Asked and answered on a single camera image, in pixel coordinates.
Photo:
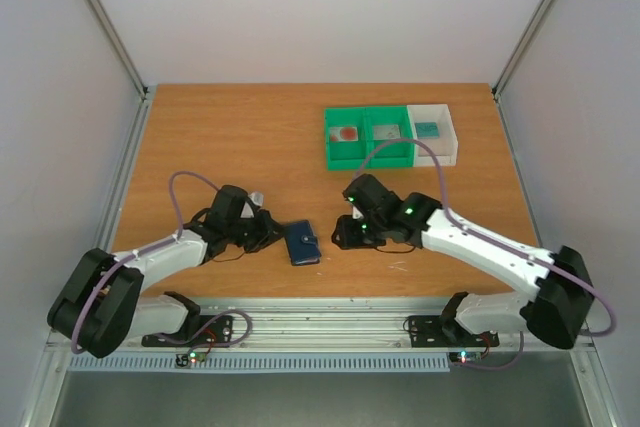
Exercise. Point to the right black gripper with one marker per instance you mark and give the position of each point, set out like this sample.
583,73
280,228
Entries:
354,235

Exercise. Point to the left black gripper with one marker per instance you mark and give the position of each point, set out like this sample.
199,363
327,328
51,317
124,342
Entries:
268,237

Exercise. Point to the dark blue card holder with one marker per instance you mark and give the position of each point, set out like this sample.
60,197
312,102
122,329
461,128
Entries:
302,243

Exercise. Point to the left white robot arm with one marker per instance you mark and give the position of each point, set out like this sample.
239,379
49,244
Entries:
100,306

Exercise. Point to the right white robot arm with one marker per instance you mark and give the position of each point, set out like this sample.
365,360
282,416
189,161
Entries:
551,291

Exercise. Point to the red patterned card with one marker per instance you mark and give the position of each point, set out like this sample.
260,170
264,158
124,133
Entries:
340,134

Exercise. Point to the grey card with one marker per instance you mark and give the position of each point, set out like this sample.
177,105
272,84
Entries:
384,132

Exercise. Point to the teal card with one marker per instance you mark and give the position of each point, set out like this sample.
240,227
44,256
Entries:
427,130

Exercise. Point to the left green bin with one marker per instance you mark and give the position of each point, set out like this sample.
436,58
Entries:
346,155

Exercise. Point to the green bin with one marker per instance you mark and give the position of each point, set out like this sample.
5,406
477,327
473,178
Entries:
346,155
386,123

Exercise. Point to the middle green bin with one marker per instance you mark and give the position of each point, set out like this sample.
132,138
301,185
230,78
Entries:
386,123

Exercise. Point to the white bin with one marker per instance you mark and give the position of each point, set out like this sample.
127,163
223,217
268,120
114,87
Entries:
445,148

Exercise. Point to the left circuit board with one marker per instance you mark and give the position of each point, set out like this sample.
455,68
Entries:
190,359

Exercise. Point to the circuit board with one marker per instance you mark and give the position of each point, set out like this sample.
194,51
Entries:
190,359
466,357

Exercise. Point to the right circuit board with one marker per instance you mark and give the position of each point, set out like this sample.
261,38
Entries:
466,357

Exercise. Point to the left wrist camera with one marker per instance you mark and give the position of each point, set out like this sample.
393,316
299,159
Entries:
254,203

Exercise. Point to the aluminium front rail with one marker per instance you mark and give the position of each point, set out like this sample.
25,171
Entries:
315,324

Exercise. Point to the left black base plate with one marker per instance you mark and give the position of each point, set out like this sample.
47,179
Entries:
206,330

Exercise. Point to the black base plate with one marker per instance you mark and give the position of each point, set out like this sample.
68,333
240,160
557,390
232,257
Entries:
429,331
206,330

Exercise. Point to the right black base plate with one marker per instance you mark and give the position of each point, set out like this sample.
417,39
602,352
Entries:
429,331

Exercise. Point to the grey slotted cable duct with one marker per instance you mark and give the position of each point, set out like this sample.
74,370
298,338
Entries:
268,363

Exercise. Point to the right aluminium frame post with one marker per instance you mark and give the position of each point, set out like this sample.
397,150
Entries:
526,39

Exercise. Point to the aluminium frame post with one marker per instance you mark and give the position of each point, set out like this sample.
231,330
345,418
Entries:
104,21
526,39

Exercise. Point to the left aluminium frame post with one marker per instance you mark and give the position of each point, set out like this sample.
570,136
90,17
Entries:
104,21

